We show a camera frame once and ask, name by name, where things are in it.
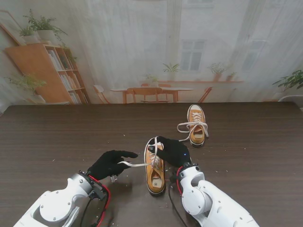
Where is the red cable on right arm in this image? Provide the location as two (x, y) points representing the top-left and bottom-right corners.
(176, 166), (184, 196)

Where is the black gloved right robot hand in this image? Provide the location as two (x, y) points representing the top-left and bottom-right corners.
(151, 136), (192, 168)

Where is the red cable on left arm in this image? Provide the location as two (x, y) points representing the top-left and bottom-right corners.
(89, 175), (111, 227)

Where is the black cable on table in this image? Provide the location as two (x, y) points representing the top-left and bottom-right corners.
(168, 183), (189, 227)

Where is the printed room scene backdrop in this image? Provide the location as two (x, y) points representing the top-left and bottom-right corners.
(0, 0), (303, 105)

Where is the red cable on arm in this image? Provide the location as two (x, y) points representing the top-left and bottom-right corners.
(176, 166), (184, 196)
(89, 175), (111, 227)

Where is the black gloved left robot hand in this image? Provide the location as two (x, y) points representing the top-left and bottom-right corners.
(86, 150), (139, 182)

